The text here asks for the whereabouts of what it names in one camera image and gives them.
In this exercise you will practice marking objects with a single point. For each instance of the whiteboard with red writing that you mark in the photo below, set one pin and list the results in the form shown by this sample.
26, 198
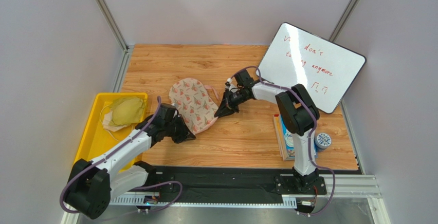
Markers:
325, 69

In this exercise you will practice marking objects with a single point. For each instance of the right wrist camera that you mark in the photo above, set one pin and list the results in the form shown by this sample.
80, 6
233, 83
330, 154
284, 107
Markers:
230, 87

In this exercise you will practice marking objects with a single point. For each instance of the yellow plastic bin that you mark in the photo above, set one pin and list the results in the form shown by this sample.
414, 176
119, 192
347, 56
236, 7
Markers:
96, 140

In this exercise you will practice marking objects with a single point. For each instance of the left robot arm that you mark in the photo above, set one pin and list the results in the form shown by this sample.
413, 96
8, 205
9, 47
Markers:
93, 184

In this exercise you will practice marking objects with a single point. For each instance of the yellow bra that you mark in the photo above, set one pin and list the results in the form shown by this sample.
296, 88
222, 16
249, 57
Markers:
127, 110

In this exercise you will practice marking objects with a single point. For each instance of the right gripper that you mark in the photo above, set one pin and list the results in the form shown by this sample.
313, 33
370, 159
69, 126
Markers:
230, 100

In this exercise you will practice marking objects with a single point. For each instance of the beige bra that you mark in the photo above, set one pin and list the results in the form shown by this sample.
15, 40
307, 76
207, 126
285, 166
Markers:
109, 125

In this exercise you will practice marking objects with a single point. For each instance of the floral mesh laundry bag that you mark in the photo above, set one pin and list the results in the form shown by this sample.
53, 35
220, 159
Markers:
192, 100

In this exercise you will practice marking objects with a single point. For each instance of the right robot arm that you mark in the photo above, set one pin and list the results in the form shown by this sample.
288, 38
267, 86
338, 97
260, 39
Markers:
297, 110

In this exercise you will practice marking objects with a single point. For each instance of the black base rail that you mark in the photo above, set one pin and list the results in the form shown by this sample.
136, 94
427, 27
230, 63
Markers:
227, 185

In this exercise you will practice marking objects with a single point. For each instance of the blue illustrated book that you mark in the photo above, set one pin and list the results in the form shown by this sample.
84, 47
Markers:
284, 139

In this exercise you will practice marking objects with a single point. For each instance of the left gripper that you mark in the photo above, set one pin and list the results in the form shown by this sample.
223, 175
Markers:
185, 134

